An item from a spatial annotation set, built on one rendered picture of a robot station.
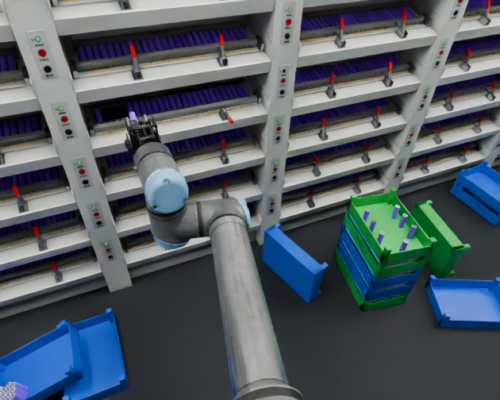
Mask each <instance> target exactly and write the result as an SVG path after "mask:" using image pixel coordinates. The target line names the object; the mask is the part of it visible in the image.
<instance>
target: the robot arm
mask: <svg viewBox="0 0 500 400"><path fill-rule="evenodd" d="M151 117H152V125H151V122H150V120H149V121H148V120H147V117H146V115H144V121H137V120H132V121H129V120H128V118H126V121H125V125H126V128H127V130H126V139H125V140H124V142H125V147H126V148H127V149H128V151H129V152H132V154H133V155H134V159H133V161H134V164H135V167H133V170H134V171H137V174H138V175H139V178H140V181H141V184H142V187H143V189H144V196H145V200H146V204H147V208H148V216H149V220H150V223H151V231H152V235H153V237H154V240H155V242H156V243H157V244H158V245H159V246H161V247H163V248H167V249H177V248H181V247H183V246H185V245H186V244H187V243H188V242H189V241H190V239H193V238H200V237H210V239H211V245H212V251H213V261H214V267H215V273H216V279H217V289H218V296H219V302H220V307H221V318H222V324H223V329H224V335H225V346H226V352H227V358H228V364H229V374H230V380H231V386H232V392H233V400H304V398H303V396H302V394H301V393H300V392H299V391H298V390H297V389H295V388H293V387H290V386H289V383H288V381H287V375H286V372H285V369H284V366H283V361H282V357H281V355H280V351H279V346H278V343H277V340H276V337H275V331H274V329H273V325H272V323H271V317H270V314H269V311H268V308H267V303H266V299H265V297H264V293H263V288H262V285H261V282H260V277H259V273H258V271H257V267H256V262H255V259H254V255H253V253H252V247H251V245H250V241H249V239H248V231H249V230H250V227H251V221H250V214H249V210H248V205H247V202H246V201H245V200H244V199H243V198H241V197H238V198H234V197H230V198H220V199H213V200H205V201H195V202H186V201H187V198H188V193H189V192H188V186H187V181H186V180H185V178H184V177H183V175H182V174H181V172H180V170H179V168H178V167H177V165H176V163H175V161H174V158H173V156H172V154H171V153H170V151H169V149H168V148H167V147H166V146H165V145H164V144H162V141H161V139H160V135H159V134H158V129H157V124H156V122H155V120H154V118H153V116H151ZM137 122H138V123H137ZM154 123H155V124H154ZM153 127H154V128H155V129H154V128H153Z"/></svg>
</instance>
